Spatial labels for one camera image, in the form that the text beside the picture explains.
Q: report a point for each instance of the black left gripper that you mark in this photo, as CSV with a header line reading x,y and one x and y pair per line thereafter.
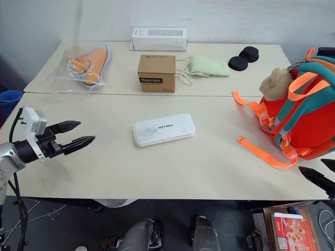
x,y
48,146

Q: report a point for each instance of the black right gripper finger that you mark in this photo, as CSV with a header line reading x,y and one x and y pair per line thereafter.
x,y
329,163
316,178

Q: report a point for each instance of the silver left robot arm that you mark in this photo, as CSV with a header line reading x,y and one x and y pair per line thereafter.
x,y
10,157

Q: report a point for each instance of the orange and teal backpack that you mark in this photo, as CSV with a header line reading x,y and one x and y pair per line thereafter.
x,y
301,115

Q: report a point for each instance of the white case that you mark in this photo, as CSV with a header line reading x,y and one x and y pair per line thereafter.
x,y
164,129

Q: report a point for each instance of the black plastic box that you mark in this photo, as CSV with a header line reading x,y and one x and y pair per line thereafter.
x,y
325,50

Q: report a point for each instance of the brown cardboard carton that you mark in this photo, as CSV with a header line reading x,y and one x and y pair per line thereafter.
x,y
290,227

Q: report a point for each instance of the red printed box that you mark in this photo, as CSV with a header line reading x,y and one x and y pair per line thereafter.
x,y
294,231

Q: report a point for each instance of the orange shoes in plastic bag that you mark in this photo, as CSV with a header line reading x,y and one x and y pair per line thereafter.
x,y
76,69

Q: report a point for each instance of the blue round bin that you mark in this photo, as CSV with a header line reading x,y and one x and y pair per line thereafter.
x,y
9,102

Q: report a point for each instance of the orange shoe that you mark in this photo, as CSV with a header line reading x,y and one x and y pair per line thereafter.
x,y
97,65
78,64

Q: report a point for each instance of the beige plush toy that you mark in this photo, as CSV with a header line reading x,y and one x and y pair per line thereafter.
x,y
274,83

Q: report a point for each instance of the brown cardboard box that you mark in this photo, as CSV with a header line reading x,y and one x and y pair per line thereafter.
x,y
156,74

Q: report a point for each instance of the silver left robot leg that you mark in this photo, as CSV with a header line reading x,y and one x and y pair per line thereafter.
x,y
136,236

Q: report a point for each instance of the silver robot leg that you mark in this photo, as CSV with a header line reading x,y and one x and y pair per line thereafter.
x,y
136,236
205,234

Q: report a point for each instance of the silver right robot leg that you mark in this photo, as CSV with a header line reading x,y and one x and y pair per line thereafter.
x,y
205,234

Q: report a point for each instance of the white long cardboard box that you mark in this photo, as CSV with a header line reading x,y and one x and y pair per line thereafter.
x,y
159,39

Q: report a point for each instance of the black round foam pad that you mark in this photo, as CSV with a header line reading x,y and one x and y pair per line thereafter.
x,y
238,63
249,53

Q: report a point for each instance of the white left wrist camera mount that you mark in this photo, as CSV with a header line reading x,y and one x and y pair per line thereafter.
x,y
32,125

